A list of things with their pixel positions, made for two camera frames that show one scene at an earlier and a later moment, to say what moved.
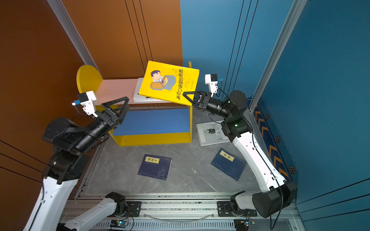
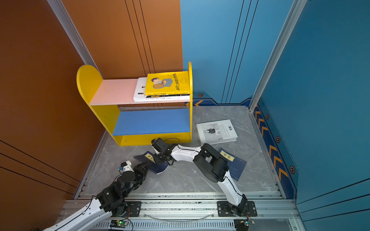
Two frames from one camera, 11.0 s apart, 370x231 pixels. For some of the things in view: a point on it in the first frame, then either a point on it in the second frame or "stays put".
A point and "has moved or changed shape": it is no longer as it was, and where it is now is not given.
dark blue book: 155,166 has moved or changed shape
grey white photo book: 211,133 stays put
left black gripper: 105,118 -> 141,171
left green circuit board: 119,223 stays put
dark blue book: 229,164 stays put
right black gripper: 205,102 -> 158,162
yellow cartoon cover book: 168,82 has moved or changed shape
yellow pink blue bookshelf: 151,121 stays put
